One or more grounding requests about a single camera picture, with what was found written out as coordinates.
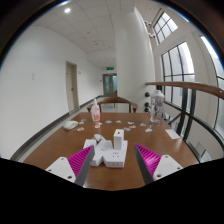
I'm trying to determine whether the clear water bottle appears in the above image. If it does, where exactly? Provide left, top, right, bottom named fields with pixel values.
left=150, top=90, right=164, bottom=123

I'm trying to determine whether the white power strip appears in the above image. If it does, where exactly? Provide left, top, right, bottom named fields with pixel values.
left=91, top=140, right=128, bottom=168

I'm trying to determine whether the beige door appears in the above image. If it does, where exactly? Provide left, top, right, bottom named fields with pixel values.
left=66, top=62, right=79, bottom=113

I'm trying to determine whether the white charger plug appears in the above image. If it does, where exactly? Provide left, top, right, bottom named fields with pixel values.
left=113, top=129, right=124, bottom=150

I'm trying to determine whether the white paper card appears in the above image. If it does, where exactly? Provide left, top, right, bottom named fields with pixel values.
left=165, top=129, right=180, bottom=139

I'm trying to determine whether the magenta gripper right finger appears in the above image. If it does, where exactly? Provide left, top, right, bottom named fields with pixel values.
left=134, top=144, right=182, bottom=184

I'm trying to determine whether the wooden handrail with balusters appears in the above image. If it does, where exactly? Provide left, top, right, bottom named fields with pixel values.
left=145, top=81, right=224, bottom=164

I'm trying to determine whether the white adapter block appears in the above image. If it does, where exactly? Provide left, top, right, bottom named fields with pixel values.
left=84, top=134, right=104, bottom=148

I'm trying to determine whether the wooden chair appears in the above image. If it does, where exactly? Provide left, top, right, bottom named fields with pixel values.
left=97, top=96, right=138, bottom=113

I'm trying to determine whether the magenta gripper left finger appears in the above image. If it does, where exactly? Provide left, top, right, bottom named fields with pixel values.
left=47, top=146, right=95, bottom=186

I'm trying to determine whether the clear bottle orange label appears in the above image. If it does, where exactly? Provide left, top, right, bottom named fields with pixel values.
left=91, top=100, right=100, bottom=122

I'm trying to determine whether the green exit sign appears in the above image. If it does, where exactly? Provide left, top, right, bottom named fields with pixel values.
left=106, top=67, right=114, bottom=71

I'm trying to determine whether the glass double door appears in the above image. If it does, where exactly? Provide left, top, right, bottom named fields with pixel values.
left=103, top=74, right=117, bottom=96

